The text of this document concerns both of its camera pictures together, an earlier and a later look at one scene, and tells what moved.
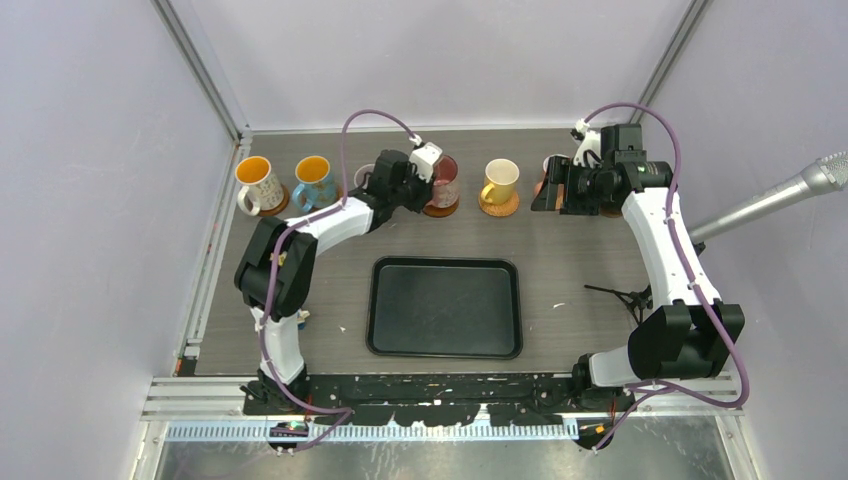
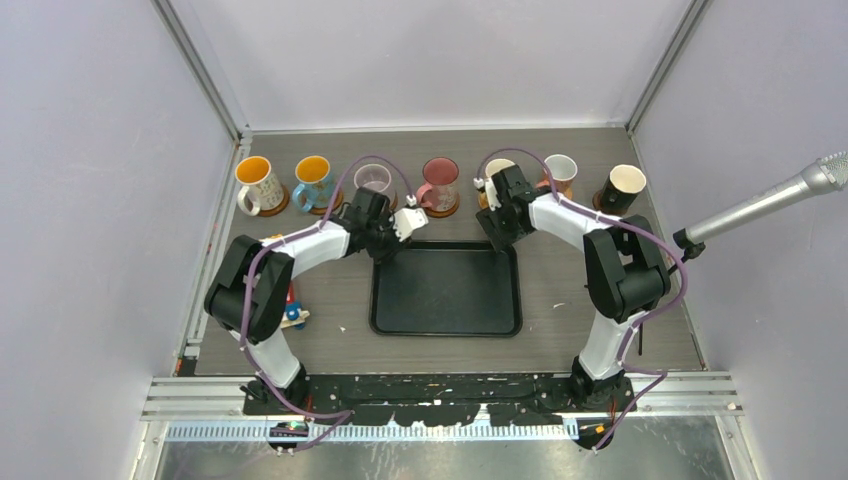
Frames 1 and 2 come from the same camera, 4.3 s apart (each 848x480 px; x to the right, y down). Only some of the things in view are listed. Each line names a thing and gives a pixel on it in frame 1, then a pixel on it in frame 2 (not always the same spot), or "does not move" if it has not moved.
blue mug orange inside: (317, 187) does not move
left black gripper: (424, 188) to (394, 244)
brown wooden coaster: (434, 211) does not move
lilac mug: (360, 173) does not move
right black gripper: (560, 171) to (490, 220)
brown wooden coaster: (279, 209) does not move
